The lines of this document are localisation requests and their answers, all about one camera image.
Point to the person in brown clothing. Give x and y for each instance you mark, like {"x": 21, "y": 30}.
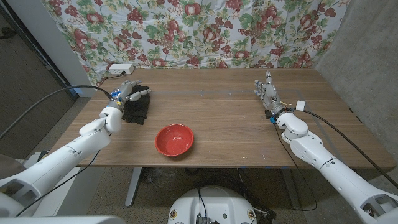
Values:
{"x": 11, "y": 166}

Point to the clear plastic bag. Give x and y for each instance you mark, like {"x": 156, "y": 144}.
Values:
{"x": 161, "y": 179}

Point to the grey table leg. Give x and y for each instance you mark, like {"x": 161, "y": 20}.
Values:
{"x": 133, "y": 186}
{"x": 291, "y": 189}

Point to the yellow and black tool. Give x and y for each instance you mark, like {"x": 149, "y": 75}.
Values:
{"x": 43, "y": 154}

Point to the red bowl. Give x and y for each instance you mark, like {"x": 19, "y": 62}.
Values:
{"x": 174, "y": 140}

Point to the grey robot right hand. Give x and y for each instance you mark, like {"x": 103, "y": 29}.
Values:
{"x": 270, "y": 98}

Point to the floral fruit print backdrop cloth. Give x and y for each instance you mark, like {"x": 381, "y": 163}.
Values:
{"x": 199, "y": 31}

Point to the blue tape piece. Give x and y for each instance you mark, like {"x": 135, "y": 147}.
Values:
{"x": 75, "y": 90}

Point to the black shorts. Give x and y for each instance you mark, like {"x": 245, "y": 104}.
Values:
{"x": 136, "y": 109}

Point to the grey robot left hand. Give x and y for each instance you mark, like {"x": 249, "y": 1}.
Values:
{"x": 122, "y": 93}

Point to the white power strip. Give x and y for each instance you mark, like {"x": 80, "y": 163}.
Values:
{"x": 121, "y": 68}

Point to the white robot head rim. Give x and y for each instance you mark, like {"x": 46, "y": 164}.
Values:
{"x": 62, "y": 220}

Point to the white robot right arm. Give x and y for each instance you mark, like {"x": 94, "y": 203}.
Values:
{"x": 311, "y": 151}

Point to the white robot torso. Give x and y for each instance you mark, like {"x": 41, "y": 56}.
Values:
{"x": 214, "y": 205}

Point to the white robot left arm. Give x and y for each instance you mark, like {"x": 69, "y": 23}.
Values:
{"x": 90, "y": 141}

